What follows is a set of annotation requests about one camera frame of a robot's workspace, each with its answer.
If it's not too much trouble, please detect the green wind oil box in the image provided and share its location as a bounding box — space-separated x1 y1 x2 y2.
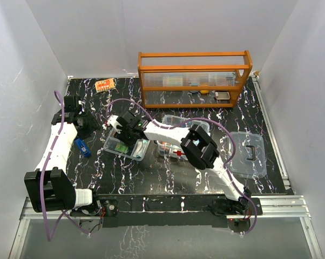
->
115 143 128 153

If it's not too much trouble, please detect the clear compartment organizer tray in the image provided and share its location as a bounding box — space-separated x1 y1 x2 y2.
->
104 129 150 161

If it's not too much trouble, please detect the clear medicine kit box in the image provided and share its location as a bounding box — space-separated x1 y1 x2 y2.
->
155 114 211 161

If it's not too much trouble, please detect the clear kit box lid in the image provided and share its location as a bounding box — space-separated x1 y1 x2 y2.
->
228 132 267 179

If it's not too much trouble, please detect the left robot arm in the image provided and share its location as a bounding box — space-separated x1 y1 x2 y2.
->
24 96 101 215

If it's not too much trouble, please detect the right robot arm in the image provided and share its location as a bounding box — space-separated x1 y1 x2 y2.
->
107 111 251 214

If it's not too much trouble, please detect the blue stapler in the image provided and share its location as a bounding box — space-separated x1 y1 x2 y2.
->
75 138 91 158

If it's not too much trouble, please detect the orange snack packet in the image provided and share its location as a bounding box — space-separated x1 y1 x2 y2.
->
95 78 115 92

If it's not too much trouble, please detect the orange wooden shelf rack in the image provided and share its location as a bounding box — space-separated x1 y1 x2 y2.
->
138 50 253 108

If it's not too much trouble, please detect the open cardboard box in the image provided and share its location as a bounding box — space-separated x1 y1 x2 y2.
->
215 91 231 100

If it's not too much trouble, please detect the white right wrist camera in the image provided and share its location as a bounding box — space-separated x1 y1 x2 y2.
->
102 115 123 134

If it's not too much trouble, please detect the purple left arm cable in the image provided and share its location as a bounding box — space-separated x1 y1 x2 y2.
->
39 90 92 242

